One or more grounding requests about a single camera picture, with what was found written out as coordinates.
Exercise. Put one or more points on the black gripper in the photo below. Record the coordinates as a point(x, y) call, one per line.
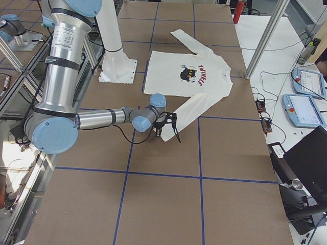
point(159, 125)

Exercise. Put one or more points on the orange electronics board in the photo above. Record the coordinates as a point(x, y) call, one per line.
point(266, 125)
point(260, 105)

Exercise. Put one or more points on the lower blue teach pendant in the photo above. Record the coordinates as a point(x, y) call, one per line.
point(302, 111)

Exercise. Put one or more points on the aluminium side frame rack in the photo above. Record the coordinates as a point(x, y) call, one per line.
point(58, 95)

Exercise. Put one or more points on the cream long sleeve cat shirt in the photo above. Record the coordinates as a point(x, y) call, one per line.
point(201, 75)

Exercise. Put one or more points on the upper orange electronics board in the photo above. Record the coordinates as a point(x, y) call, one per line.
point(260, 105)

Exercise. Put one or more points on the lower orange electronics board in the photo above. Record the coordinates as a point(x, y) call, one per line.
point(266, 125)

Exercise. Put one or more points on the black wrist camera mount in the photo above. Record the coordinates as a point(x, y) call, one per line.
point(171, 118)

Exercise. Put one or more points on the aluminium frame post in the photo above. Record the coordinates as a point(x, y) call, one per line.
point(266, 36)

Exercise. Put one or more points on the blue teach pendant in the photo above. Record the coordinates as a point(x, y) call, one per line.
point(308, 82)
point(302, 111)

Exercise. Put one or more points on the upper blue teach pendant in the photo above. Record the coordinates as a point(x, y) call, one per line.
point(308, 82)

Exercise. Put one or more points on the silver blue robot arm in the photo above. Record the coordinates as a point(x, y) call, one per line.
point(16, 36)
point(53, 127)

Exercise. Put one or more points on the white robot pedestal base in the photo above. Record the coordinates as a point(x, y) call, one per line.
point(116, 66)

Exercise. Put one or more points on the red cylinder tube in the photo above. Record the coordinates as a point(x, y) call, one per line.
point(238, 11)

